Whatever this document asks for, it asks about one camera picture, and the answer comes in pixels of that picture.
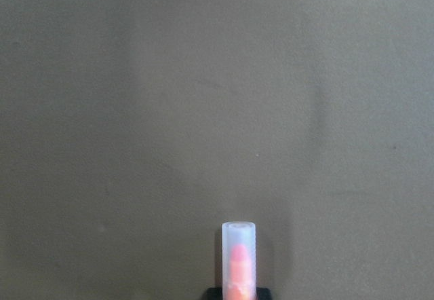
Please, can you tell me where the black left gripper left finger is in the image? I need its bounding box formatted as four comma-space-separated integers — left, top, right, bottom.
204, 288, 222, 300

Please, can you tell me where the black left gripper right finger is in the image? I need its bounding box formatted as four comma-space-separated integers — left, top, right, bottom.
255, 288, 273, 300

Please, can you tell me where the orange highlighter pen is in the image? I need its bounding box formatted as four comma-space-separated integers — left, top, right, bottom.
222, 221, 256, 300

